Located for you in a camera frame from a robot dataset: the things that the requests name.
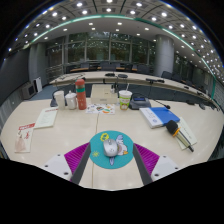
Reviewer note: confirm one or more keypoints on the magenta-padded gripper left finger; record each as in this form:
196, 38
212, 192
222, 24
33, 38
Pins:
76, 159

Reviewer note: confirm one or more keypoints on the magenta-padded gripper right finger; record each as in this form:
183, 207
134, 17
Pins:
147, 160

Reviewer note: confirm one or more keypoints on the silver grey computer mouse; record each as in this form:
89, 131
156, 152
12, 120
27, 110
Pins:
110, 148

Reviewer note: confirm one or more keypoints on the teal round cartoon mouse pad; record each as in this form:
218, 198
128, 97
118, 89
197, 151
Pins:
100, 156

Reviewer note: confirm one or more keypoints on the blue and white book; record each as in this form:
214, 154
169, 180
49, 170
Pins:
161, 115

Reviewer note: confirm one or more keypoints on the pale green booklet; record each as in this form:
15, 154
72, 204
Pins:
190, 131

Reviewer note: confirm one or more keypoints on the colourful printed paper sheet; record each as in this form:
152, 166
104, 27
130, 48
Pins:
100, 109

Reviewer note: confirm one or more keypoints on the red and white leaflet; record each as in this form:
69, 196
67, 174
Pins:
24, 137

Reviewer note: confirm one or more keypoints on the black gooseneck microphone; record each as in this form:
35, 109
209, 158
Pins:
166, 106

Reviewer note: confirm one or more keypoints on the black conference console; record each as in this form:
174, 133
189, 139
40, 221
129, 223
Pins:
139, 102

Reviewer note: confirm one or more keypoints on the white lidded cup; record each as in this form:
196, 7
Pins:
71, 101

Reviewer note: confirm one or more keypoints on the white paper cup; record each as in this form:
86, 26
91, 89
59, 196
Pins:
59, 100

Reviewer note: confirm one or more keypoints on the green printed paper cup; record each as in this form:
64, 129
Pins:
125, 100

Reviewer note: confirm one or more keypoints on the red thermos bottle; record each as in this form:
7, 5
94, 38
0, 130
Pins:
81, 95

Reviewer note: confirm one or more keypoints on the beige cardboard box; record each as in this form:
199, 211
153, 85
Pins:
103, 94

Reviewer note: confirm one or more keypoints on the grey box monitor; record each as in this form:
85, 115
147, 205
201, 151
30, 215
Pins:
28, 90

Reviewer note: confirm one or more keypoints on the curved wooden conference desk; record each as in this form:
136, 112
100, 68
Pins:
100, 76

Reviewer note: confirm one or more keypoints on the dark office chairs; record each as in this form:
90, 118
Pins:
166, 74

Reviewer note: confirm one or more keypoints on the ceiling lights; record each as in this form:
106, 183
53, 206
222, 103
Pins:
90, 24

